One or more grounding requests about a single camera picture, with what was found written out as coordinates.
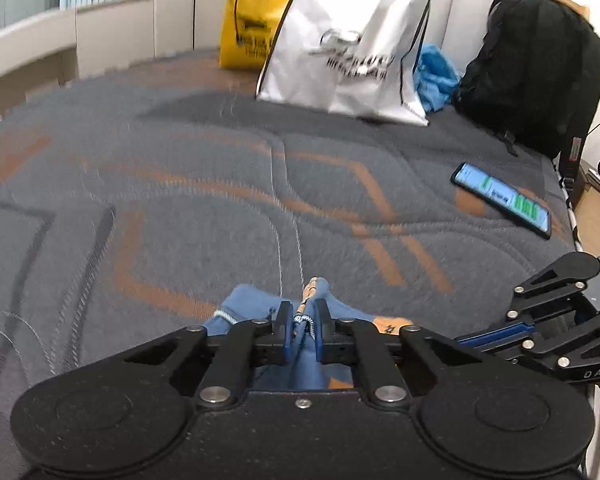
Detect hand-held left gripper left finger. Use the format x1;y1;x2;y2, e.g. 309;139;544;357
124;300;295;407

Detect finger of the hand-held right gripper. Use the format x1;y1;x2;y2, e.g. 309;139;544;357
455;252;600;348
467;310;600;386

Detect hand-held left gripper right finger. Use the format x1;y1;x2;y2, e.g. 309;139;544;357
314;299;481;407

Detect blue printed pants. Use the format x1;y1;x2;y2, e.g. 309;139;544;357
202;276;416;391

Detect black smartphone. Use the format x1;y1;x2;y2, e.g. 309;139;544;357
450;162;552;240

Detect grey orange quilted mattress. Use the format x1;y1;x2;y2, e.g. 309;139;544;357
0;50;588;480

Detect black backpack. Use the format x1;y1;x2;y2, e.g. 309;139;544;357
452;0;600;161

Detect blue crumpled cloth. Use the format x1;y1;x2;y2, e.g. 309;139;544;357
412;44;463;113

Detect yellow bag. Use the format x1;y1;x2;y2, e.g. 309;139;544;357
219;0;301;71

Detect white tote bag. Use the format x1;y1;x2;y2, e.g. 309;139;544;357
256;0;436;127

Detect tall beige wardrobe cabinet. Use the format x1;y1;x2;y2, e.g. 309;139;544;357
154;0;231;60

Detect beige window seat cabinet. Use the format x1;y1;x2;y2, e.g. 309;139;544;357
0;0;157;126

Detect padded headboard wooden frame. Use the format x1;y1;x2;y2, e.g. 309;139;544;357
252;0;592;61

